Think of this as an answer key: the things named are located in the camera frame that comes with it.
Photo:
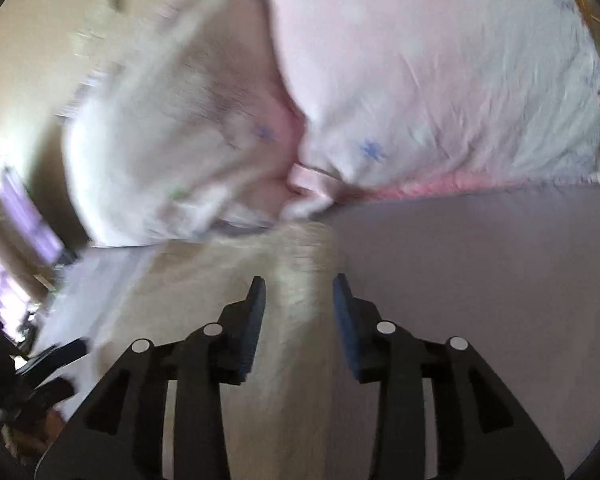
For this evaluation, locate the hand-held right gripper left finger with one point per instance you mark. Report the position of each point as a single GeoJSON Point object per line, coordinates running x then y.
{"type": "Point", "coordinates": [252, 327]}

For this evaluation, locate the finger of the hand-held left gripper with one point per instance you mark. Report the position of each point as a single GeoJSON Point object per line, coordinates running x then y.
{"type": "Point", "coordinates": [55, 355]}

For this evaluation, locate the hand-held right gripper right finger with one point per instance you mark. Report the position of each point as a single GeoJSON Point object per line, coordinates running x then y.
{"type": "Point", "coordinates": [347, 330]}

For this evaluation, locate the beige knit garment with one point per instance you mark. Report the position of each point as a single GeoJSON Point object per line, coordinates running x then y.
{"type": "Point", "coordinates": [260, 340]}

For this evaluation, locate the lavender bed sheet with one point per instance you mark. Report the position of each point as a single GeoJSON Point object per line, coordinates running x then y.
{"type": "Point", "coordinates": [470, 280]}

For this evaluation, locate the purple window curtain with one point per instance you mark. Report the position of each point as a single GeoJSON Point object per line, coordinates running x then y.
{"type": "Point", "coordinates": [27, 225]}

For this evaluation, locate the white floral pillow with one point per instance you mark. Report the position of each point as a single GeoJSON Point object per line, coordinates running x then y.
{"type": "Point", "coordinates": [170, 145]}

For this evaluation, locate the pink floral pillow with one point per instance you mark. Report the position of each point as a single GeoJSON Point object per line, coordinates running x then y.
{"type": "Point", "coordinates": [430, 75]}

